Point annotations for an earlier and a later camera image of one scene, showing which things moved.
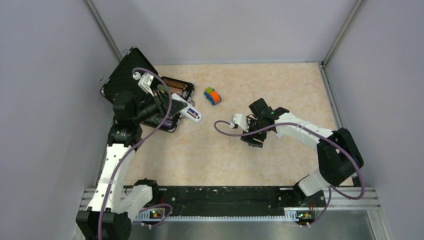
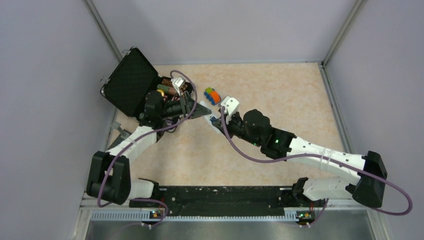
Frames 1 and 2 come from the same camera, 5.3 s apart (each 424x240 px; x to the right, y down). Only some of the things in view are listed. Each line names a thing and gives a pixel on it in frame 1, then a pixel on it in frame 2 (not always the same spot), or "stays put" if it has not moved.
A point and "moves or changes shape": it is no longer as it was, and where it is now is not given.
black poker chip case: [134, 65] stays put
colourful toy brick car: [212, 96] stays put
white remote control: [190, 111] moves or changes shape
